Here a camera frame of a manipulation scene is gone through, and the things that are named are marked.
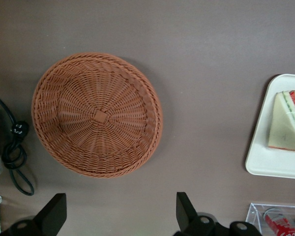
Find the triangle sandwich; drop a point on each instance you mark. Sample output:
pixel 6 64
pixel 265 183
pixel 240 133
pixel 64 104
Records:
pixel 282 127

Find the red Coca-Cola bottle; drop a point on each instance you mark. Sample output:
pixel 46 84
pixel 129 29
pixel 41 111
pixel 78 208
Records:
pixel 280 223

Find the beige rectangular tray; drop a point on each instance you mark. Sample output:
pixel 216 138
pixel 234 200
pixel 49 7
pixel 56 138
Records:
pixel 263 159

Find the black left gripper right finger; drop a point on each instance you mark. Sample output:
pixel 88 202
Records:
pixel 185 216

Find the clear acrylic bottle rack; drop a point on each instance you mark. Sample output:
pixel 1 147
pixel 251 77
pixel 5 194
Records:
pixel 255 216

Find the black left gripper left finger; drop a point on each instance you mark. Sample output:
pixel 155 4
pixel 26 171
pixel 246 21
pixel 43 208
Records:
pixel 52 214

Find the round brown wicker basket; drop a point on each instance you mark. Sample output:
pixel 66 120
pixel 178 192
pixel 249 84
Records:
pixel 98 115

